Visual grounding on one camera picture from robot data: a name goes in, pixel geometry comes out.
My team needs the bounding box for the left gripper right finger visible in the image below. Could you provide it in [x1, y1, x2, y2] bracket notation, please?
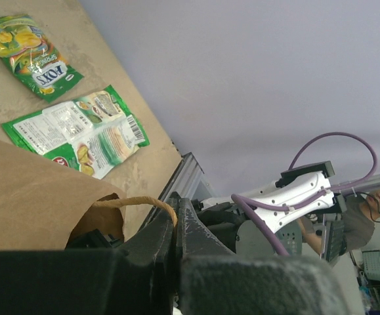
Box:
[177, 198, 352, 314]

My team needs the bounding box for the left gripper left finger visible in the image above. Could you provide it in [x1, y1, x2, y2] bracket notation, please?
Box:
[0, 214, 173, 314]

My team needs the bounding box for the brown paper bag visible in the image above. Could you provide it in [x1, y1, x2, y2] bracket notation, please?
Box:
[0, 133, 179, 253]

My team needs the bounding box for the green white chips bag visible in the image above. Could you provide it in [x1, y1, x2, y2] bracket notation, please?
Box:
[2, 85, 150, 179]

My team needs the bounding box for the green Fox's candy bag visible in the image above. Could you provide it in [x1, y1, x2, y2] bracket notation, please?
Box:
[0, 14, 83, 102]

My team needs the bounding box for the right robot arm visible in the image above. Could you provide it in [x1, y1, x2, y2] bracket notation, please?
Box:
[194, 161, 347, 255]

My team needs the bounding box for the person in grey shirt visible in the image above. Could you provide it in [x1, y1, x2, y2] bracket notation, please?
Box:
[296, 186, 380, 255]

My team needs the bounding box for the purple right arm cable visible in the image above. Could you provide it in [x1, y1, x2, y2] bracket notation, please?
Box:
[230, 131, 379, 257]

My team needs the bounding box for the aluminium table frame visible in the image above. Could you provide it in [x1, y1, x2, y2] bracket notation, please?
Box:
[161, 153, 380, 201]

